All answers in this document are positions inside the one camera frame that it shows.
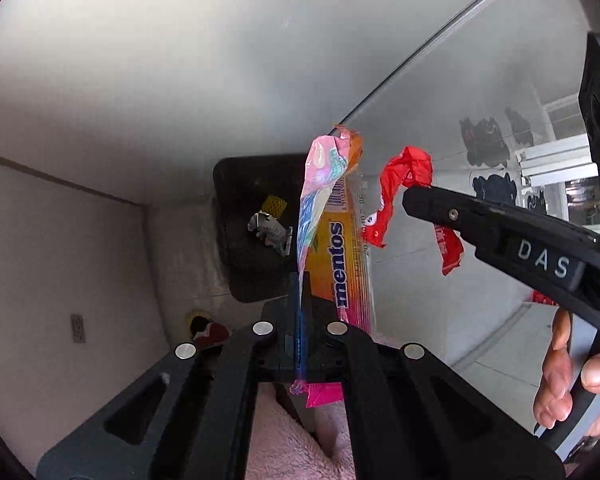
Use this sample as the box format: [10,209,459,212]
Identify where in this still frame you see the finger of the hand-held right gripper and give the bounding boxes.
[401,186,512,261]

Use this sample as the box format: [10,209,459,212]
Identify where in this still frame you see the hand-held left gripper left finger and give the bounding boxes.
[36,275,304,480]

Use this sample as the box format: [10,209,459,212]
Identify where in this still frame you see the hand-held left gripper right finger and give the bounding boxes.
[302,275,567,480]

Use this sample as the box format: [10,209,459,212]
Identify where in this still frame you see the red wrapper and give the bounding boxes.
[362,146,466,277]

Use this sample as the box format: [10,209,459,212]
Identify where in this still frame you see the black trash bin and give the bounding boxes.
[212,154,331,304]

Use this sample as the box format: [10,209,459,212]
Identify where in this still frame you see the orange candy wrapper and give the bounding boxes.
[290,124,377,409]

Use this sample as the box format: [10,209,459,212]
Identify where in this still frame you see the pastel pink candy wrapper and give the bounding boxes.
[296,135,352,277]

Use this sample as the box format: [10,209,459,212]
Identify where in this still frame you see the person's right hand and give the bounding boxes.
[532,307,600,433]

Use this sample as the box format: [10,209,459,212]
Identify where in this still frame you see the black figure decal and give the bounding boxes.
[459,116,511,169]
[503,107,536,149]
[472,172,519,207]

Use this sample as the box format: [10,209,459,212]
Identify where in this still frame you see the red and yellow object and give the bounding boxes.
[186,311,231,350]

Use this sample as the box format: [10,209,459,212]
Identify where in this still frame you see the silver foil wrapper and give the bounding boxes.
[247,211,294,259]

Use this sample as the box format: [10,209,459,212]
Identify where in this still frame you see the pink fluffy cloth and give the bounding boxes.
[244,382,357,480]

